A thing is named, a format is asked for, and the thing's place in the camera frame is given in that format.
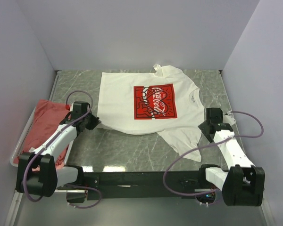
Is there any white t-shirt red print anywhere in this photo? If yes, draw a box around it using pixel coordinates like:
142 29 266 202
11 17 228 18
97 65 204 162

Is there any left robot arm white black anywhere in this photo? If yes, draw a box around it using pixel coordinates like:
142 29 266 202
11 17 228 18
16 101 100 197

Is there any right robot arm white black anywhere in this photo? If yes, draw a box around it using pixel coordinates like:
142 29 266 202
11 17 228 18
197 108 265 207

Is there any red t-shirt in tray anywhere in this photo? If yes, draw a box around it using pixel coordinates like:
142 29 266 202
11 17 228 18
13 98 74 170

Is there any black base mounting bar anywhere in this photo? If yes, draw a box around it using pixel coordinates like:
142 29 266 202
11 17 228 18
56 171 216 205

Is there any white plastic tray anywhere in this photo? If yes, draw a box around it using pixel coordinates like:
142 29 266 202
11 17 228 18
10 108 74 167

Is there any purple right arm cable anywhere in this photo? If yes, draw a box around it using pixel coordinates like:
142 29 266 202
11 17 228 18
163 110 264 205

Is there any aluminium frame rail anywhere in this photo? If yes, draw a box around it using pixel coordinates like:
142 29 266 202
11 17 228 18
4 171 274 226

